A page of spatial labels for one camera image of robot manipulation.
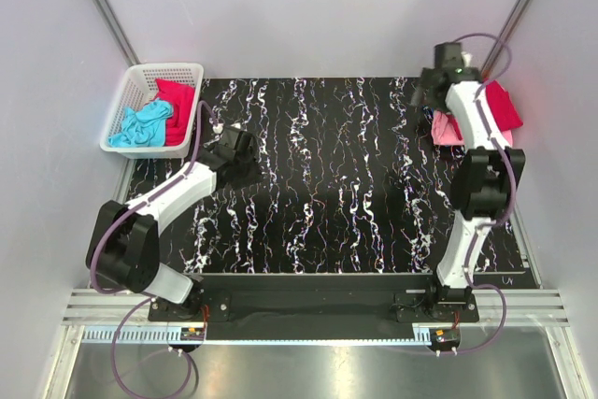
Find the red t shirt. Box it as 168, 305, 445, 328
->
434, 80, 523, 134
155, 78, 195, 147

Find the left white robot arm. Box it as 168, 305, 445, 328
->
85, 126, 258, 321

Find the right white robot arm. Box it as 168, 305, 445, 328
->
411, 40, 526, 321

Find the folded pink t shirt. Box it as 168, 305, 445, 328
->
431, 111, 523, 147

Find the red t shirt in basket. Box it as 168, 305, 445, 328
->
155, 78, 195, 147

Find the cyan t shirt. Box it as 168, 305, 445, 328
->
107, 99, 174, 148

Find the white plastic basket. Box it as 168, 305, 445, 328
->
99, 63, 204, 160

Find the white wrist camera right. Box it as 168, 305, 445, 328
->
461, 51, 473, 67

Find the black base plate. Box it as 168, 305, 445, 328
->
149, 274, 479, 344

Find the aluminium rail frame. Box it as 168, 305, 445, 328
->
44, 249, 597, 399

